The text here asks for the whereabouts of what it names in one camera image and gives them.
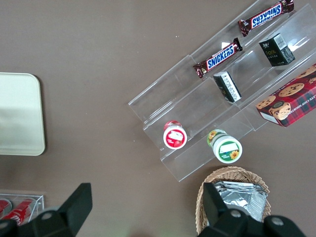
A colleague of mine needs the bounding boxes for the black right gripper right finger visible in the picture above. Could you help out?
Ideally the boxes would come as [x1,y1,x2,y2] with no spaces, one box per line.
[197,182,262,237]

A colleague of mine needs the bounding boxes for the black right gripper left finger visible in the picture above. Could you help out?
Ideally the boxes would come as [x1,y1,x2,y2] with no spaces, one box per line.
[32,182,93,237]

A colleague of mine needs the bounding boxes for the light tan wicker basket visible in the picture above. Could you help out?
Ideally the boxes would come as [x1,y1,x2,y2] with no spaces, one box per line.
[195,165,272,236]

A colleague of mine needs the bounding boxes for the beige rectangular serving tray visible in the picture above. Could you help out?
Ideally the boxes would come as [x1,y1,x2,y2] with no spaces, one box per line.
[0,72,46,157]

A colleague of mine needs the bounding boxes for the silver foil packets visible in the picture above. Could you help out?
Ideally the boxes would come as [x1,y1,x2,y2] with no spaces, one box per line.
[213,180,269,223]

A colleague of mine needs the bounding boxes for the clear acrylic bottle rack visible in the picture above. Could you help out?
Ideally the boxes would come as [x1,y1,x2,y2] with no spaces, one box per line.
[0,192,45,227]

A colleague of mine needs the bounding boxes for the green lidded snack cup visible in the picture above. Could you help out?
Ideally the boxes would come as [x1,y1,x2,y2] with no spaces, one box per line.
[206,129,243,164]

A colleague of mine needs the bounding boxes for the red lidded snack cup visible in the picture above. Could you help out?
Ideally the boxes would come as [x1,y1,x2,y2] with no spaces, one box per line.
[162,119,188,150]

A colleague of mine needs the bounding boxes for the clear acrylic stepped display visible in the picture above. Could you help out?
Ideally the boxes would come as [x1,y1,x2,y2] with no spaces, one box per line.
[127,0,316,183]

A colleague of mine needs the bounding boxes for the small black carton box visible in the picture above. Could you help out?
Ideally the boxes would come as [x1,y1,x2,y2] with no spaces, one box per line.
[212,71,242,104]
[258,33,296,68]

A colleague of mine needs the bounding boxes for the red tartan cookie box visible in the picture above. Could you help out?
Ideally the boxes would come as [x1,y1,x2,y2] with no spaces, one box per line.
[255,63,316,128]

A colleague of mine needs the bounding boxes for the Snickers chocolate bar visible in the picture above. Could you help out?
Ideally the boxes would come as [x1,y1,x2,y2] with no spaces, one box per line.
[192,37,244,79]
[237,0,295,38]

